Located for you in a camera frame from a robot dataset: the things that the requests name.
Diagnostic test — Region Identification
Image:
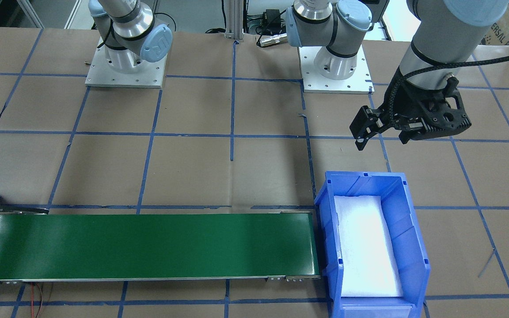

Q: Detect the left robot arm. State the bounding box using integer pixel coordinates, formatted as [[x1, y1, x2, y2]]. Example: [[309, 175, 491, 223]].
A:
[[285, 0, 508, 150]]

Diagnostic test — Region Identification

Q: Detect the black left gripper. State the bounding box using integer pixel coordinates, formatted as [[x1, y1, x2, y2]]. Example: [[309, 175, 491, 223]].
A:
[[349, 73, 472, 151]]

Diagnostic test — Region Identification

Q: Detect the green conveyor belt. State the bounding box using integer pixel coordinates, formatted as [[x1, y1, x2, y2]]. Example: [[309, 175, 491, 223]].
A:
[[0, 212, 320, 282]]

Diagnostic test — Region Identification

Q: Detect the aluminium frame post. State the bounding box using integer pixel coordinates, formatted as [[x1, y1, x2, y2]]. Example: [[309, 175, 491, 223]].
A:
[[224, 0, 246, 42]]

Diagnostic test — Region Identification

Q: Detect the white foam pad bin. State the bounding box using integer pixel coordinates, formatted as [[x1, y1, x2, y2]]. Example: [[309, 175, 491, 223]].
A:
[[334, 196, 403, 297]]

